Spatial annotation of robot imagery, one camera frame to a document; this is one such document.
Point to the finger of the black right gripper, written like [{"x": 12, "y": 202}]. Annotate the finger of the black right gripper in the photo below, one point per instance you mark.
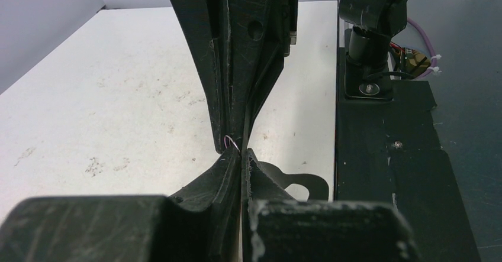
[
  {"x": 205, "y": 26},
  {"x": 258, "y": 38}
]

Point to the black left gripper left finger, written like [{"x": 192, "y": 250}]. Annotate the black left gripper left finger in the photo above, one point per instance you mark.
[{"x": 200, "y": 222}]

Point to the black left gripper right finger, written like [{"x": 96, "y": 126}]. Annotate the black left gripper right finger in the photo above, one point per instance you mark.
[{"x": 277, "y": 227}]

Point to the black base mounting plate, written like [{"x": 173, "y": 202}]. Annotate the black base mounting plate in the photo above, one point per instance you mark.
[{"x": 390, "y": 152}]

